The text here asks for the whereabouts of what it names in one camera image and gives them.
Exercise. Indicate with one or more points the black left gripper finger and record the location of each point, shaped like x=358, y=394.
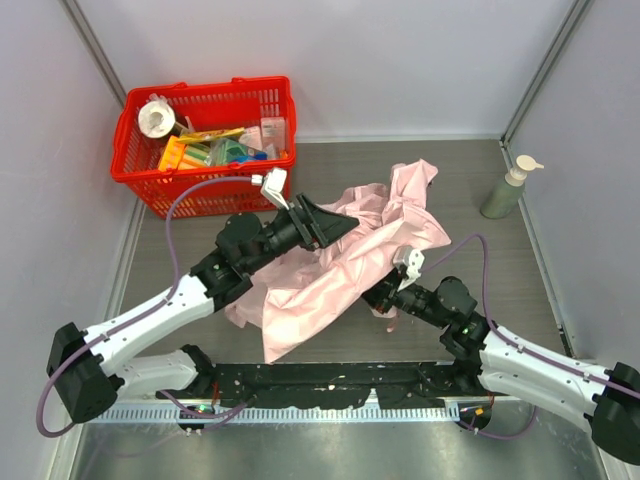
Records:
x=322, y=220
x=329, y=235

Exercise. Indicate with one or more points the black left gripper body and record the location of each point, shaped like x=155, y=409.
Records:
x=308, y=222

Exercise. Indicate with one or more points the pink folding umbrella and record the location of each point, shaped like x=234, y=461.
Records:
x=301, y=293

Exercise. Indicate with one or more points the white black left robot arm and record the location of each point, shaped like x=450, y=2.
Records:
x=243, y=247

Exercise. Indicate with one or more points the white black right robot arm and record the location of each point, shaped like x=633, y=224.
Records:
x=603, y=402

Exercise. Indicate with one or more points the white pink small box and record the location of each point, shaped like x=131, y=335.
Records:
x=274, y=132

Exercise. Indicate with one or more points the green packaged item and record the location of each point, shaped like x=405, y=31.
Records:
x=226, y=151

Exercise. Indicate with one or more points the orange yellow snack box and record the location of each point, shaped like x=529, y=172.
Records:
x=177, y=156

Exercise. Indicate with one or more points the yellow snack packet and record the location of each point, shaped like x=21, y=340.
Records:
x=202, y=137

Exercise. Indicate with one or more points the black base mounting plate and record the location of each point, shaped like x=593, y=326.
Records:
x=333, y=386

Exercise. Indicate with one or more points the red plastic shopping basket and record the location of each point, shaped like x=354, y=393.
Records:
x=241, y=102

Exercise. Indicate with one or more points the green pump soap bottle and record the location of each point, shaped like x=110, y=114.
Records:
x=505, y=195

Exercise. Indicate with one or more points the white tape roll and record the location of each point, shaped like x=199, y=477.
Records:
x=156, y=119

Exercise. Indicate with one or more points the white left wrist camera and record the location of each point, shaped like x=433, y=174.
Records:
x=272, y=186

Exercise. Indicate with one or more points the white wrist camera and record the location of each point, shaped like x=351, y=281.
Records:
x=408, y=261
x=272, y=186

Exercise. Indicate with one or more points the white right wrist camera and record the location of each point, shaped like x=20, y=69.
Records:
x=408, y=261

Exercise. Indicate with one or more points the white slotted cable duct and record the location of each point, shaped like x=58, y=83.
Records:
x=165, y=412

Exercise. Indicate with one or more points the aluminium frame rail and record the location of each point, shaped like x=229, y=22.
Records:
x=89, y=383

